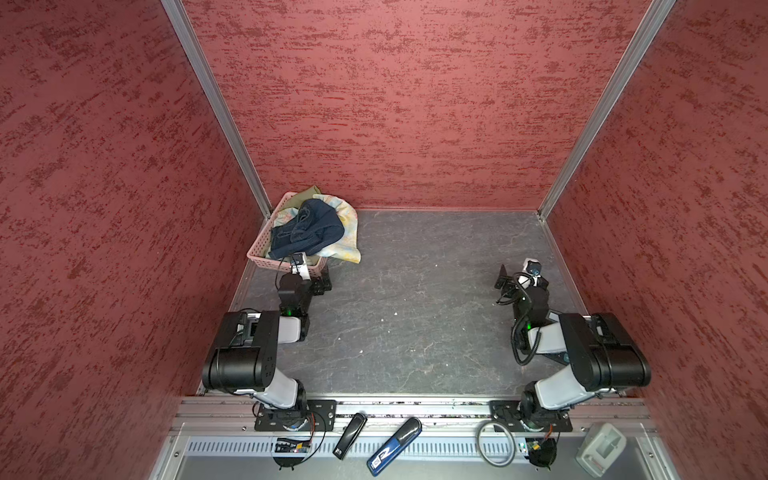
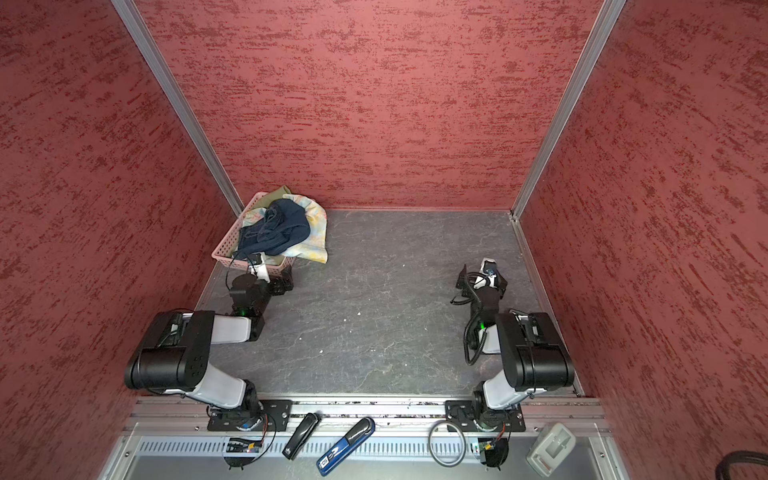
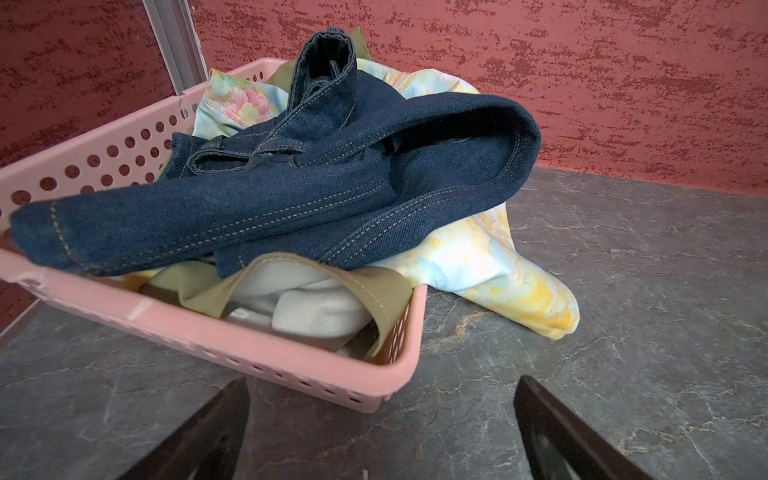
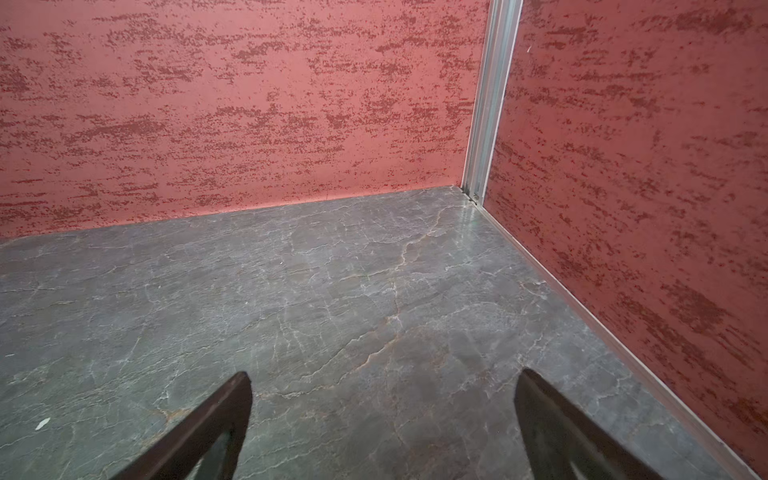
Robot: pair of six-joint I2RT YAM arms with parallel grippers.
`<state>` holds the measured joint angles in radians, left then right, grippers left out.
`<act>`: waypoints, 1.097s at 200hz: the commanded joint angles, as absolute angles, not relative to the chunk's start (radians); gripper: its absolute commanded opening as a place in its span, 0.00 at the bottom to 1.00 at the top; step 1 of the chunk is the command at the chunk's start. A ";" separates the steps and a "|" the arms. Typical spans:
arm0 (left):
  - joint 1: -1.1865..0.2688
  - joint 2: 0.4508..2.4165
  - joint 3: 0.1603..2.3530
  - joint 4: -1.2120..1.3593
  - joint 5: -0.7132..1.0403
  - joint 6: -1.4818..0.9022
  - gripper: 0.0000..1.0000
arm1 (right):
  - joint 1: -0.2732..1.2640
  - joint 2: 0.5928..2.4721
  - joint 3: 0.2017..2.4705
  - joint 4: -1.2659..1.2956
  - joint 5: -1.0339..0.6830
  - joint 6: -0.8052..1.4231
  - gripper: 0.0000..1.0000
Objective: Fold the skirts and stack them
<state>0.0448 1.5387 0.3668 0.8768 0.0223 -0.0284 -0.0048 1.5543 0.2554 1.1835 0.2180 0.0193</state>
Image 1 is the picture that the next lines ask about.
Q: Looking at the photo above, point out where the blue denim skirt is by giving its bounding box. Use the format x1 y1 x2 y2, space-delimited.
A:
269 199 345 260

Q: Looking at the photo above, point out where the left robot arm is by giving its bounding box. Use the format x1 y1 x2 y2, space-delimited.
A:
201 267 337 433

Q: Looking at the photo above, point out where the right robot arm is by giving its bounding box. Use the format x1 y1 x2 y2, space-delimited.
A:
490 259 651 432

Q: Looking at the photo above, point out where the pastel floral skirt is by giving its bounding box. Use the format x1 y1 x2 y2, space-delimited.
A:
273 194 361 263

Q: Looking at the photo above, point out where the pink plastic basket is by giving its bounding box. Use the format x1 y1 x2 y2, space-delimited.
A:
247 191 327 278

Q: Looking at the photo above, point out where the olive green garment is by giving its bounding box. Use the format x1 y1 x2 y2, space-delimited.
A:
281 186 321 210

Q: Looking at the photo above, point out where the right circuit board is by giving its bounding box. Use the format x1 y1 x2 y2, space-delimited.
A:
526 438 558 470

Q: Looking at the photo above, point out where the circuit board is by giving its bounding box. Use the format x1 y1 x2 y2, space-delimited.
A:
526 438 558 470
272 437 314 470

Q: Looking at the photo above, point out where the left circuit board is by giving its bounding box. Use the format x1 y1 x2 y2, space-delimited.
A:
272 437 314 470

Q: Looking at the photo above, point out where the blue black handheld device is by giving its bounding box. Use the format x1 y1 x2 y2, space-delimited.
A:
366 417 422 477

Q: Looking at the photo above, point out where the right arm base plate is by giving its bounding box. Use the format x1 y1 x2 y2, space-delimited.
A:
488 400 573 434

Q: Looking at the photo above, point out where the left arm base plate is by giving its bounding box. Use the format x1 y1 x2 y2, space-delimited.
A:
253 399 337 433

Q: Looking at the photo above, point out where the grey coiled cable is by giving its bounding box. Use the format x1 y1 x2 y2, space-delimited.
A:
476 419 517 469

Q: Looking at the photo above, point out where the aluminium front rail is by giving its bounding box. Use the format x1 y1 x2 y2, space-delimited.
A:
151 394 678 479

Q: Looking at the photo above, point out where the left aluminium corner post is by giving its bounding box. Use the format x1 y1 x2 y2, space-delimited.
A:
161 0 272 219

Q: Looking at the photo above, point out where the aluminium corner post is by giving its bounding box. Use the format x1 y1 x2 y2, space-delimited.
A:
538 0 676 224
161 0 272 219

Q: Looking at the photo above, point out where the right aluminium corner post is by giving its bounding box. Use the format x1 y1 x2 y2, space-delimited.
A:
538 0 676 224

